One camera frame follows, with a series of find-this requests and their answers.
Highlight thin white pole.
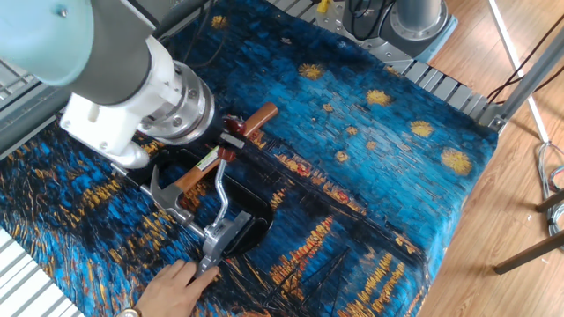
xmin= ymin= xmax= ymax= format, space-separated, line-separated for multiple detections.
xmin=486 ymin=0 xmax=552 ymax=144

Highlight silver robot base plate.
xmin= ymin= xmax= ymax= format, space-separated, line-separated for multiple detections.
xmin=313 ymin=0 xmax=418 ymax=67

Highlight white vented wrist box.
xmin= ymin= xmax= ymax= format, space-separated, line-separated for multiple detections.
xmin=59 ymin=34 xmax=187 ymax=171

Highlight starry night print cloth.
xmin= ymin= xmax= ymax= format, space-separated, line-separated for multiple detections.
xmin=0 ymin=0 xmax=500 ymax=317

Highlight black cable bundle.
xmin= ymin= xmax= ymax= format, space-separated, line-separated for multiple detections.
xmin=181 ymin=0 xmax=233 ymax=70

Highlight dark wooden leg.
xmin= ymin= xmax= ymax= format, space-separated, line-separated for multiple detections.
xmin=493 ymin=229 xmax=564 ymax=276
xmin=535 ymin=188 xmax=564 ymax=213

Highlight black iron C-clamp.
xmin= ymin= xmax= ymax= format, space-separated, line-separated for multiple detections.
xmin=109 ymin=147 xmax=275 ymax=260

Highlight dark red cables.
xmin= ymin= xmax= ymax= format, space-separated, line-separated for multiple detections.
xmin=486 ymin=12 xmax=564 ymax=106

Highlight grey floor cable bundle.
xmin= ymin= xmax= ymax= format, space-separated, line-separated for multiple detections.
xmin=535 ymin=140 xmax=564 ymax=239

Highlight person's bare hand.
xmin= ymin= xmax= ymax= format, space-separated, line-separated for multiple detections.
xmin=134 ymin=258 xmax=221 ymax=317

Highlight aluminium frame post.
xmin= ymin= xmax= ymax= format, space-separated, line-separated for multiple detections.
xmin=487 ymin=26 xmax=564 ymax=133

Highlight red wooden handled metal lever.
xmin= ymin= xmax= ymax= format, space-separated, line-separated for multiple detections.
xmin=204 ymin=114 xmax=249 ymax=234

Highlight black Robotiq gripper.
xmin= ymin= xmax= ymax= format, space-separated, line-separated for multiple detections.
xmin=203 ymin=105 xmax=247 ymax=150

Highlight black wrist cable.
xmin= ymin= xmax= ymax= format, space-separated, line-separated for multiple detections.
xmin=346 ymin=0 xmax=397 ymax=41

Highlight wooden handled claw hammer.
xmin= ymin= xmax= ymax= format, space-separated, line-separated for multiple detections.
xmin=148 ymin=101 xmax=280 ymax=217

